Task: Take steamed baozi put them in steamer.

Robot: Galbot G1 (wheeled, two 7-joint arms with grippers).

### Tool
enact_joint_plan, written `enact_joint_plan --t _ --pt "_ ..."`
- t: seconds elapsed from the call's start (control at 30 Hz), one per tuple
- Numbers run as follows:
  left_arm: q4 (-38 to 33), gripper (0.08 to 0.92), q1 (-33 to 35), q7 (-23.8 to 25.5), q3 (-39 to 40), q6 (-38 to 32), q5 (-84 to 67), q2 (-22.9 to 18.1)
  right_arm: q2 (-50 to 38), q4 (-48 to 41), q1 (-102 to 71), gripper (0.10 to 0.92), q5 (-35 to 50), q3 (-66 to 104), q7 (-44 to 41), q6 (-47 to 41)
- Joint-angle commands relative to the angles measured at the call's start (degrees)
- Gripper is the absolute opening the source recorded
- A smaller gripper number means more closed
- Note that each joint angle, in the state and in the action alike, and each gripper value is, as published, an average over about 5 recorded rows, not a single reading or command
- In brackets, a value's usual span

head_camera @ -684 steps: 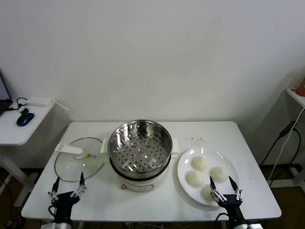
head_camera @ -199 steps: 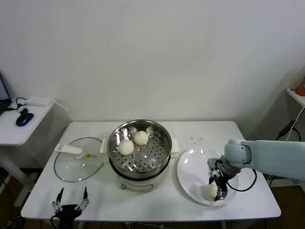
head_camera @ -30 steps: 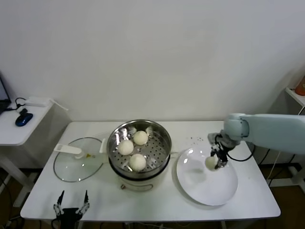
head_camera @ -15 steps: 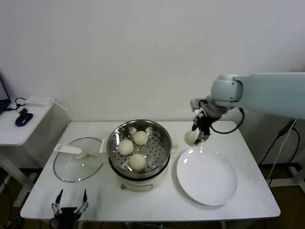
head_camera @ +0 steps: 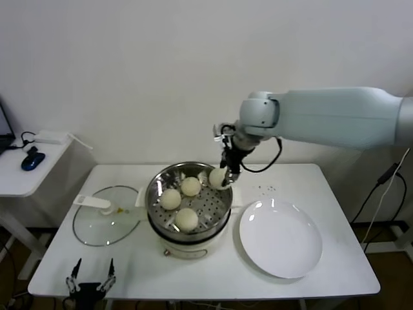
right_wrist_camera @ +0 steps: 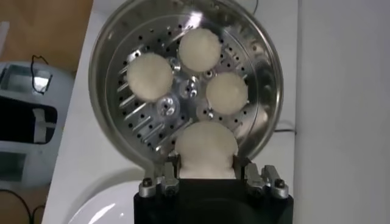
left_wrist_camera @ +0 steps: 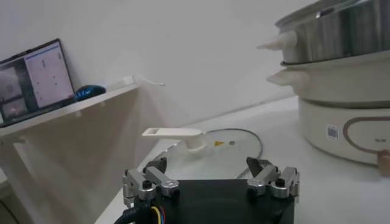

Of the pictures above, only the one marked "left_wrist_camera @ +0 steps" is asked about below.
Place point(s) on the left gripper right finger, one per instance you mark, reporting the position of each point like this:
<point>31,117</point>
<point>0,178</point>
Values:
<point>263,179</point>

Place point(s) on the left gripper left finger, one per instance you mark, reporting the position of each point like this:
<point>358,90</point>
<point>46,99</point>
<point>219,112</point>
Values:
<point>163,182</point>

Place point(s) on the stainless steel steamer basket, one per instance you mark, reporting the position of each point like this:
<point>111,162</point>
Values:
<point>335,36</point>

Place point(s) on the cream electric cooker pot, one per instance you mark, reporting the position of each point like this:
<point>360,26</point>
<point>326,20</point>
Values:
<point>335,121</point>

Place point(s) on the white side table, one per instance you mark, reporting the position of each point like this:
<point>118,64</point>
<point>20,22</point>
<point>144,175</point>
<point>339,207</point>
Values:
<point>76,146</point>

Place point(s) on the white rectangular box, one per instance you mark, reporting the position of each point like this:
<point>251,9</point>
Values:
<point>120,83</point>

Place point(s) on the blue computer mouse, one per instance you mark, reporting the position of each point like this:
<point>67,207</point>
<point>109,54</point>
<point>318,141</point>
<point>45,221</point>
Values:
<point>90,92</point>

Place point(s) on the black laptop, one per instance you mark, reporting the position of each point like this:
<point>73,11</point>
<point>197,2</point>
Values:
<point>45,76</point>

